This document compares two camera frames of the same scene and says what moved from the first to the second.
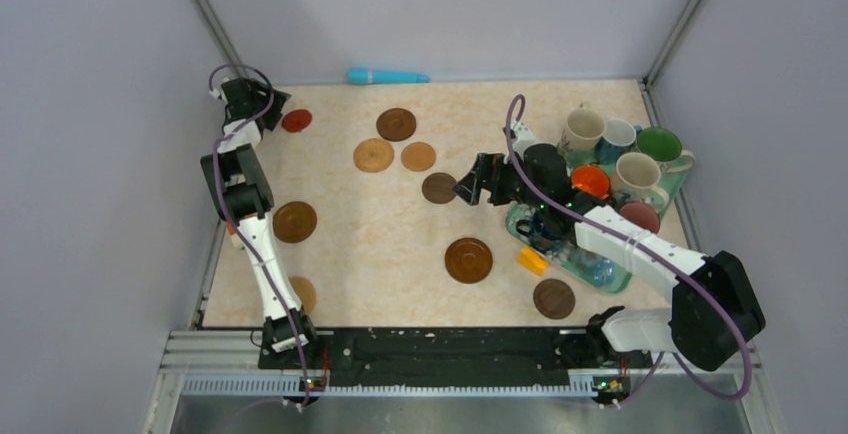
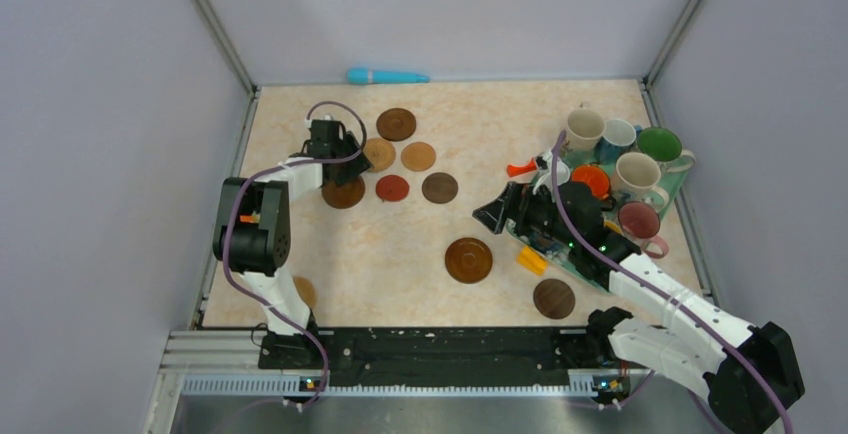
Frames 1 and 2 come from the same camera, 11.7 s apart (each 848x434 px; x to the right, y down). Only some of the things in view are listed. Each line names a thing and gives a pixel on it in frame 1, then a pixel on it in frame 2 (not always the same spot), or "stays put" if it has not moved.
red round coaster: x=296 y=120 → x=392 y=188
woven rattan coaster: x=373 y=155 stays put
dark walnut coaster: x=437 y=188 stays put
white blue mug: x=618 y=136 stays put
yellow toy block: x=532 y=260 stays put
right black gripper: x=487 y=174 → x=516 y=202
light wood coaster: x=418 y=156 stays put
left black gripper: x=259 y=88 → x=357 y=165
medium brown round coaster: x=294 y=222 → x=345 y=196
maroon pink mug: x=641 y=215 stays put
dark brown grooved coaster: x=396 y=124 stays put
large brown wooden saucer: x=468 y=260 stays put
